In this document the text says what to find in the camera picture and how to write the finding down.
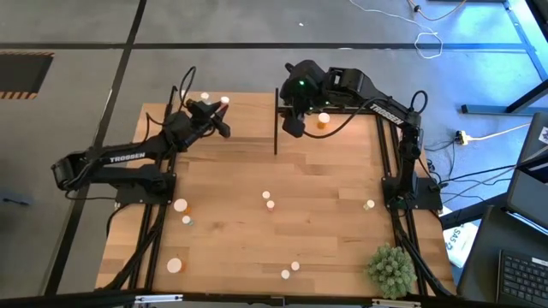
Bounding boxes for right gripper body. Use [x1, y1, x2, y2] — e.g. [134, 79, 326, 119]
[280, 98, 307, 139]

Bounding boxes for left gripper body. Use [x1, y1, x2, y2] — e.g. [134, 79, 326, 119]
[188, 99, 218, 134]

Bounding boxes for large orange medicine bottle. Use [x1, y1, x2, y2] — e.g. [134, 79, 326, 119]
[172, 198, 193, 215]
[165, 257, 188, 275]

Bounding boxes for green artificial plant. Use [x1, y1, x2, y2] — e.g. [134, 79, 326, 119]
[366, 242, 419, 300]

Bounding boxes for black hazard-striped mat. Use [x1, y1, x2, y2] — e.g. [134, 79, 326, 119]
[0, 50, 56, 100]

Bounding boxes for black desk leg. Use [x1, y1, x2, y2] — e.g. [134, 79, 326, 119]
[439, 192, 510, 231]
[461, 79, 548, 116]

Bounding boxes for small dark object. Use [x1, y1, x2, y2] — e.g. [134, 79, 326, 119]
[1, 194, 33, 207]

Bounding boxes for black mounting bar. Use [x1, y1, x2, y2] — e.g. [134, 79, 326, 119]
[0, 289, 548, 308]

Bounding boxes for black laptop with keyboard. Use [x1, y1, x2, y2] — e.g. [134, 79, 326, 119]
[456, 204, 548, 308]

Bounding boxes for dark grey laptop lid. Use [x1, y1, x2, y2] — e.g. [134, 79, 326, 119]
[506, 111, 548, 232]

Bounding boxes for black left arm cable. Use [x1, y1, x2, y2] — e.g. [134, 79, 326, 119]
[144, 65, 199, 127]

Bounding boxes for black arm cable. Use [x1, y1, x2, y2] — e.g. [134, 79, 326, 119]
[144, 65, 199, 127]
[302, 90, 429, 140]

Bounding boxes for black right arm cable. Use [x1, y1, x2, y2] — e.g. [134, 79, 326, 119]
[302, 90, 429, 140]

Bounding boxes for white cable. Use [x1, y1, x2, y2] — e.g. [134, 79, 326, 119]
[348, 0, 444, 60]

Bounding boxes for tan cable with plug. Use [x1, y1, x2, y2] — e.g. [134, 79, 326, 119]
[406, 0, 468, 21]

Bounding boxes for silver metal bracket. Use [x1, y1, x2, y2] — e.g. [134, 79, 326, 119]
[371, 298, 423, 308]
[134, 293, 184, 305]

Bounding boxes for black cable bundle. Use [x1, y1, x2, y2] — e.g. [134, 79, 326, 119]
[421, 139, 521, 205]

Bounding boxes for cream cable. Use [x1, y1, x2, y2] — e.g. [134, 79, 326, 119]
[468, 122, 532, 141]

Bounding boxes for black metal frame bar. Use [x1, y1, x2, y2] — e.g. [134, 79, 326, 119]
[503, 0, 548, 82]

